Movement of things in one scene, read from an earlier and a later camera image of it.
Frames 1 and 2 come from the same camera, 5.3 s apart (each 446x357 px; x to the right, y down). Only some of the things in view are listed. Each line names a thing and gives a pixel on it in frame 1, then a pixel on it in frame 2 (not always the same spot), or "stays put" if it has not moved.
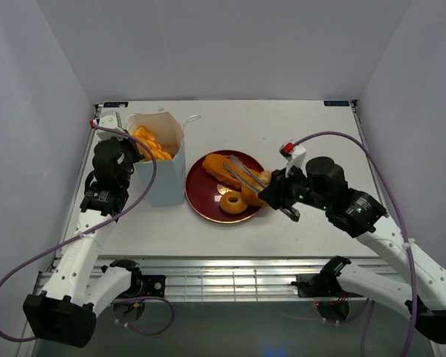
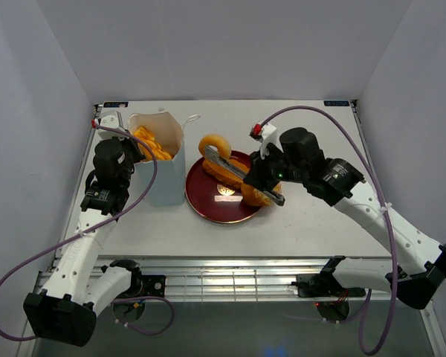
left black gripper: [131, 144] stays put
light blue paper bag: [166, 138] stays put
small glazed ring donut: [233, 207] → [221, 143]
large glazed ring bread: [145, 134] stays put
